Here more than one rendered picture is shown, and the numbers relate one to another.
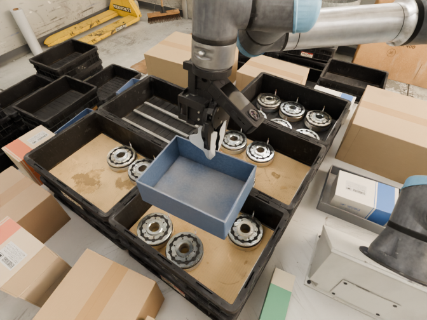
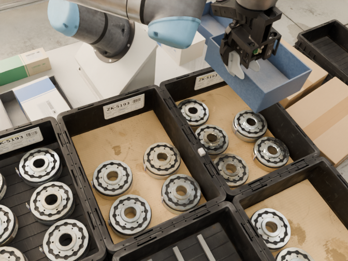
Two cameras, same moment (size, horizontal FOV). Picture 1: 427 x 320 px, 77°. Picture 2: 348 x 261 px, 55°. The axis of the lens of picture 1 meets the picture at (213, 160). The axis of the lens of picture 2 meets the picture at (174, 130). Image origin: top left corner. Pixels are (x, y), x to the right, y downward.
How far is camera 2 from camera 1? 99 cm
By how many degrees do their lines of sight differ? 75
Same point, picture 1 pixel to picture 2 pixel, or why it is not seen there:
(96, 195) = (328, 230)
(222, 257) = (219, 112)
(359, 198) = (57, 100)
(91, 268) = (330, 145)
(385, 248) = (120, 32)
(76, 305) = (339, 127)
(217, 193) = not seen: hidden behind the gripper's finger
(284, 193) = (127, 129)
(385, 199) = (37, 89)
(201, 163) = (239, 92)
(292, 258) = not seen: hidden behind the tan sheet
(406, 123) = not seen: outside the picture
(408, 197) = (87, 18)
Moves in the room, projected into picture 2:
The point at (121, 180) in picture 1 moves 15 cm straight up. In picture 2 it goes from (298, 239) to (324, 218)
